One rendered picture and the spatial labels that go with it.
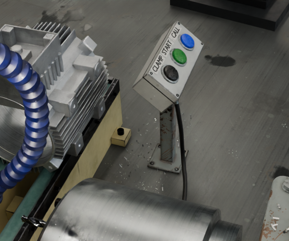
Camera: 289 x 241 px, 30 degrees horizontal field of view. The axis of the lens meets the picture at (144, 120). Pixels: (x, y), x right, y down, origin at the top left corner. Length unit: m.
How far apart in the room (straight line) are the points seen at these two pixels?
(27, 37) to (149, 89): 0.22
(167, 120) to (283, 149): 0.28
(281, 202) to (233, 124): 0.63
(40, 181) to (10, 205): 0.10
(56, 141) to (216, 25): 0.78
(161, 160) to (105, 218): 0.56
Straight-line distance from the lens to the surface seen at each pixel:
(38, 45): 0.93
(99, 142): 1.11
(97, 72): 0.95
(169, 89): 0.91
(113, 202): 0.61
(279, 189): 0.63
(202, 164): 1.14
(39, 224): 0.73
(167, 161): 1.13
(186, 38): 1.00
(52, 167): 0.94
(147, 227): 0.58
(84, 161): 1.06
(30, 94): 0.47
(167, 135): 1.08
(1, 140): 1.00
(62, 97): 0.88
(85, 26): 1.57
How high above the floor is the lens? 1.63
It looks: 42 degrees down
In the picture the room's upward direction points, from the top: 3 degrees counter-clockwise
